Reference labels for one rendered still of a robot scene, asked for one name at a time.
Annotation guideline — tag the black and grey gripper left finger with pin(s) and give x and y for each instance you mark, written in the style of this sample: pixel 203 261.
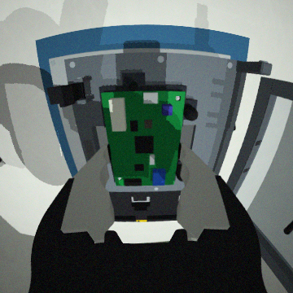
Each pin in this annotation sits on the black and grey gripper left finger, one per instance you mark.
pixel 79 215

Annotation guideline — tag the green circuit board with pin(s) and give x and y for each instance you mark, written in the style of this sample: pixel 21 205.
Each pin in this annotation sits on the green circuit board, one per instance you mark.
pixel 144 132

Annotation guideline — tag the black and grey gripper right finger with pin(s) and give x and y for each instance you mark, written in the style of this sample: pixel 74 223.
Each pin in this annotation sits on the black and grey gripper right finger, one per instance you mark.
pixel 211 213

